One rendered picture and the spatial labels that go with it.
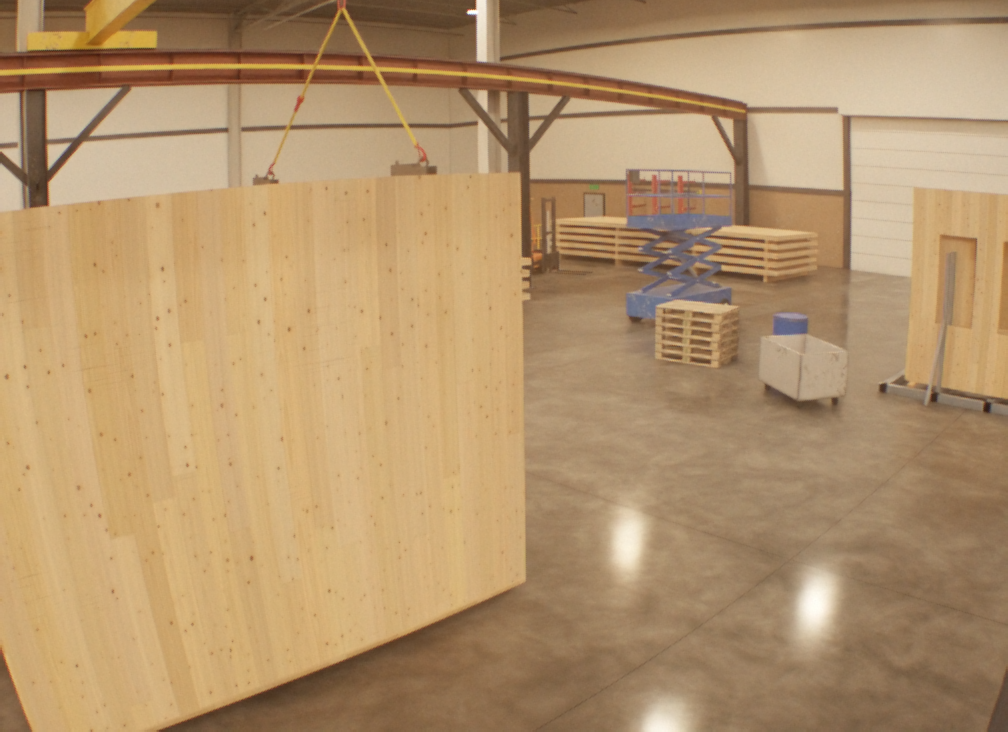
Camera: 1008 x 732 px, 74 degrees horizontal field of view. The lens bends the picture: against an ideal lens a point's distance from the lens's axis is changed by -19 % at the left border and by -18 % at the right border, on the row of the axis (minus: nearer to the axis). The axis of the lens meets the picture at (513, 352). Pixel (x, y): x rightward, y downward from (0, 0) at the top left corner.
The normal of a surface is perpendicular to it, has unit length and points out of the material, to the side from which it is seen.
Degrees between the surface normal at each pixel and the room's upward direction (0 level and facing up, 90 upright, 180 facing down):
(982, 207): 90
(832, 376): 90
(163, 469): 90
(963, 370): 90
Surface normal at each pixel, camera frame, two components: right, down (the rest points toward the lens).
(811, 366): 0.17, 0.21
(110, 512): 0.70, 0.15
